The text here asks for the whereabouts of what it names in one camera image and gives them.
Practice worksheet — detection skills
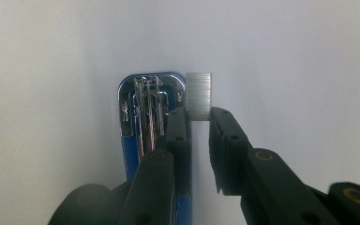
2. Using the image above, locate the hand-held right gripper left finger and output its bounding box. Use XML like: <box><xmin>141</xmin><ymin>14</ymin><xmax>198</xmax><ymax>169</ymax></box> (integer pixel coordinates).
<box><xmin>117</xmin><ymin>106</ymin><xmax>193</xmax><ymax>225</ymax></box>

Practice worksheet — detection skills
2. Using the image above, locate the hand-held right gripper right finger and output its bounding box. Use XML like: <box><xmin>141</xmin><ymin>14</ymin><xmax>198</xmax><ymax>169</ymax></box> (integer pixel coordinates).
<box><xmin>208</xmin><ymin>106</ymin><xmax>341</xmax><ymax>225</ymax></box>

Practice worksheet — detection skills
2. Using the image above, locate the blue stapler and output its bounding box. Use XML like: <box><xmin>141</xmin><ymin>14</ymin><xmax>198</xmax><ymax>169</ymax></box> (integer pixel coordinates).
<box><xmin>117</xmin><ymin>71</ymin><xmax>193</xmax><ymax>225</ymax></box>

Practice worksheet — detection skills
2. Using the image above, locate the silver staple strip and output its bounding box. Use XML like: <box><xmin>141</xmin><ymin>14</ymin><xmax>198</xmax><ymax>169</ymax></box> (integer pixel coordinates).
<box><xmin>186</xmin><ymin>72</ymin><xmax>213</xmax><ymax>122</ymax></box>

